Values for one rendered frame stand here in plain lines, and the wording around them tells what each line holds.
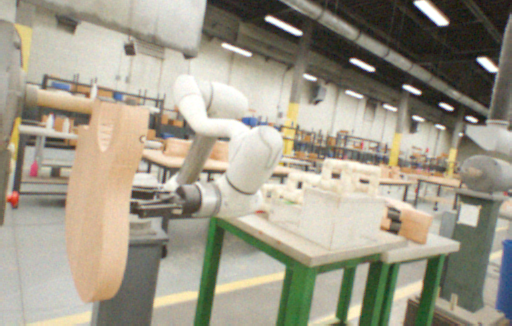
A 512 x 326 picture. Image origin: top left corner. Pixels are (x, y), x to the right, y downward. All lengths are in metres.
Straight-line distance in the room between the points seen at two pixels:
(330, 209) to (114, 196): 0.67
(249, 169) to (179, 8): 0.38
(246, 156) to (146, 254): 0.98
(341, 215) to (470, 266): 1.80
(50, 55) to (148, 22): 11.26
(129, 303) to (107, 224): 1.14
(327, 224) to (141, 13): 0.78
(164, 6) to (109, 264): 0.48
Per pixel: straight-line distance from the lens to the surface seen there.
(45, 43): 11.93
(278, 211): 1.21
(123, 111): 0.54
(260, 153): 0.75
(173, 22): 0.68
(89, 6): 0.64
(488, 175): 2.65
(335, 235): 1.06
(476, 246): 2.73
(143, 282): 1.69
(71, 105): 0.76
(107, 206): 0.61
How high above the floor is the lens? 1.24
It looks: 3 degrees down
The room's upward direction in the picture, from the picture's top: 9 degrees clockwise
